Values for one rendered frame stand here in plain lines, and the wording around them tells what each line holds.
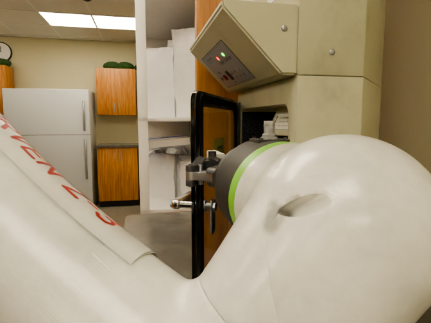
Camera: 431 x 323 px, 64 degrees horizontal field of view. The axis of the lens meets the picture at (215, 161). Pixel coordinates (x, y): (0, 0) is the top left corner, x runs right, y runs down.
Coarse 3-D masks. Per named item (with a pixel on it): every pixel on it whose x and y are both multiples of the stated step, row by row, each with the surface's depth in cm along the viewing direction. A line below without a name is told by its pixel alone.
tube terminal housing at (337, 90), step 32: (256, 0) 67; (288, 0) 53; (320, 0) 50; (352, 0) 51; (384, 0) 66; (320, 32) 51; (352, 32) 52; (320, 64) 51; (352, 64) 52; (256, 96) 69; (288, 96) 54; (320, 96) 52; (352, 96) 53; (288, 128) 54; (320, 128) 52; (352, 128) 54
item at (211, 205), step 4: (212, 200) 57; (204, 204) 57; (208, 204) 57; (212, 204) 57; (216, 204) 58; (204, 208) 57; (208, 208) 57; (212, 208) 57; (216, 208) 58; (212, 212) 57; (212, 216) 57; (212, 220) 57; (212, 224) 57; (212, 228) 57; (212, 232) 58
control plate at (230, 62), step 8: (216, 48) 62; (224, 48) 59; (208, 56) 70; (232, 56) 59; (208, 64) 74; (216, 64) 70; (224, 64) 66; (232, 64) 63; (240, 64) 60; (216, 72) 75; (224, 72) 70; (240, 72) 63; (248, 72) 60; (224, 80) 75; (232, 80) 70; (240, 80) 67; (248, 80) 63
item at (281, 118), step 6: (282, 108) 65; (276, 114) 66; (282, 114) 64; (288, 114) 62; (276, 120) 65; (282, 120) 63; (276, 126) 64; (282, 126) 62; (276, 132) 63; (282, 132) 62
